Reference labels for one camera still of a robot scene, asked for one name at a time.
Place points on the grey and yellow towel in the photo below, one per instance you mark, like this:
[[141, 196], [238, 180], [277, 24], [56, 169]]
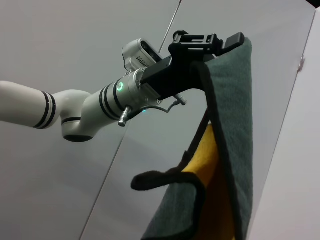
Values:
[[232, 100]]

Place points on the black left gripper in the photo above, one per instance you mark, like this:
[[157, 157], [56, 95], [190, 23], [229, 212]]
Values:
[[172, 77]]

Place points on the small wall panel clip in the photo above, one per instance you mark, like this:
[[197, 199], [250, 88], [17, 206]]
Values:
[[301, 63]]

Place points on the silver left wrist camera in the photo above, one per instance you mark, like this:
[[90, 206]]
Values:
[[135, 53]]

